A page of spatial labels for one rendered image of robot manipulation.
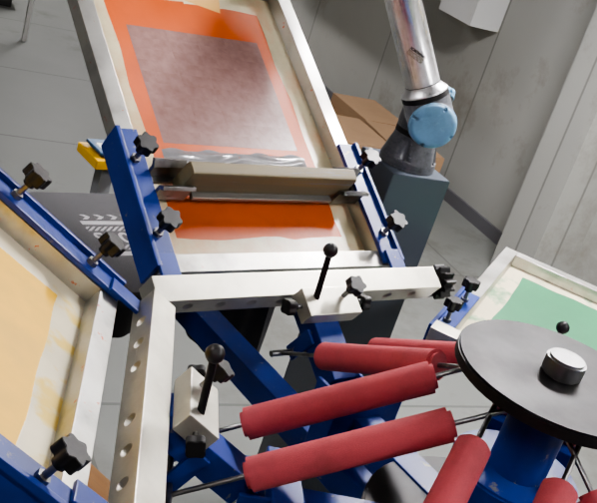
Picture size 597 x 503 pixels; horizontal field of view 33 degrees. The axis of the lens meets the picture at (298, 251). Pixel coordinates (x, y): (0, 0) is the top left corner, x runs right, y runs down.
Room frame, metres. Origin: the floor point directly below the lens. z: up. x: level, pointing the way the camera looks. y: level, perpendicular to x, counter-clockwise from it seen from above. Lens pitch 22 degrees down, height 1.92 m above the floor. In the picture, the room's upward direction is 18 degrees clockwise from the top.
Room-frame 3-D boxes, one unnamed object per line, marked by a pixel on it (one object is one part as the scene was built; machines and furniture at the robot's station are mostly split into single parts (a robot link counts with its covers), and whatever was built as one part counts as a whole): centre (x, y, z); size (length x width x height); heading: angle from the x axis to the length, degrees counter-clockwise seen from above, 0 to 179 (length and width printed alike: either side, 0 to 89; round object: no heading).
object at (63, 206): (2.14, 0.34, 0.95); 0.48 x 0.44 x 0.01; 42
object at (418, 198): (2.55, -0.20, 0.60); 0.18 x 0.18 x 1.20; 31
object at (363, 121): (6.09, -0.12, 0.19); 1.09 x 0.73 x 0.39; 31
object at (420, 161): (2.55, -0.20, 1.25); 0.15 x 0.15 x 0.10
